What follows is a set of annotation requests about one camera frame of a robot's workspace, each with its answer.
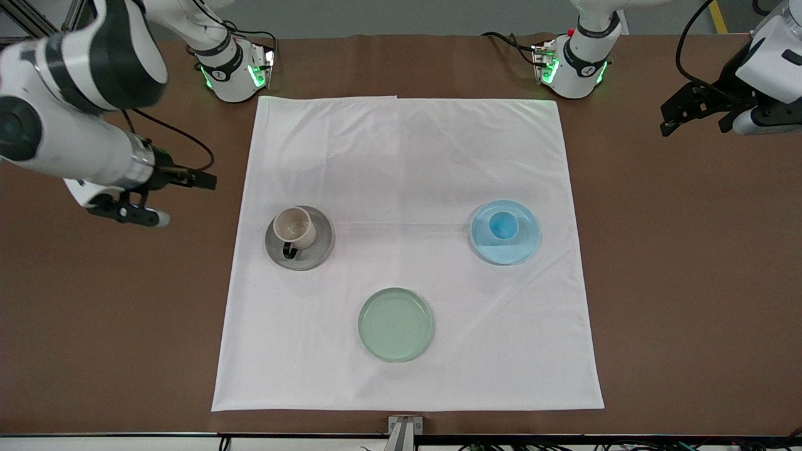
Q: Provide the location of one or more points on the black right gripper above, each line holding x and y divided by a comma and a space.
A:
164, 170

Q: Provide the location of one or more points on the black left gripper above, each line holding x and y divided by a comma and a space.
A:
725, 86

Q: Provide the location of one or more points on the small blue cup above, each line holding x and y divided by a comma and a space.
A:
502, 225

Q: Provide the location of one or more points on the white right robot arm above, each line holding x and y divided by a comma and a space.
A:
62, 75

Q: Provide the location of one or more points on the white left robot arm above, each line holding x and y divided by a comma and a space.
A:
579, 72

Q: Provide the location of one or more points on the metal right base connector plate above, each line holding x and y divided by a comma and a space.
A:
266, 66

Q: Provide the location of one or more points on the metal base connector plate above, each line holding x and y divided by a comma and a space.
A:
266, 66
542, 61

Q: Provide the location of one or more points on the metal left base connector plate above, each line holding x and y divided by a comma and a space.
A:
542, 61

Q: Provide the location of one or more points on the gray round plate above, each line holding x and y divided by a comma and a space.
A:
316, 250

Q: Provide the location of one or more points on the blue round plate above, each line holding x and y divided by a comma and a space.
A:
507, 250

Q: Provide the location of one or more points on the green round plate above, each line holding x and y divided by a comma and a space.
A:
396, 324

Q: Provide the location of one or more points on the white square cloth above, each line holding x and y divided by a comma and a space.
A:
407, 156

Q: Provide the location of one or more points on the aluminium frame profile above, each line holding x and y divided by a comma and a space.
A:
31, 19

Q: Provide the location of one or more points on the metal table edge bracket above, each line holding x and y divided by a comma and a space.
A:
405, 429

